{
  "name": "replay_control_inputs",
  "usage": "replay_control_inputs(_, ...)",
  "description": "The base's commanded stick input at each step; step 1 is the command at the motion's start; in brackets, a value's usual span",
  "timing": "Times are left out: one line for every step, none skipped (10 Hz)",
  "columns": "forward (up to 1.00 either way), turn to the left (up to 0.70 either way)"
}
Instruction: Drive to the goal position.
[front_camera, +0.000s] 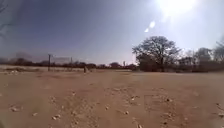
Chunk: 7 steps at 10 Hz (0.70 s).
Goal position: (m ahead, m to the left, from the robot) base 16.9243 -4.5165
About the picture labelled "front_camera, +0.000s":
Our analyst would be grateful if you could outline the row of bare trees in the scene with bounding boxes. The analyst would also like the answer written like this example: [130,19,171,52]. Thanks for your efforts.
[176,37,224,74]

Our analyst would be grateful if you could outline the dark pole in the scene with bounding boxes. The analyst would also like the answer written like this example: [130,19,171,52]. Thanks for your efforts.
[47,53,53,72]

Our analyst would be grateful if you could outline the bare tree branches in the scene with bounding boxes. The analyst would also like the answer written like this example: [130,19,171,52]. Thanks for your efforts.
[0,0,14,38]

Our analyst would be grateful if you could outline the large bare dark tree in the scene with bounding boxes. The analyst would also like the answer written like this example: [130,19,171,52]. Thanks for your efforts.
[131,35,182,73]

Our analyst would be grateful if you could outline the row of distant trees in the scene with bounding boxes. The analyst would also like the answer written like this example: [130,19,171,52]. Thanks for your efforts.
[0,57,138,71]

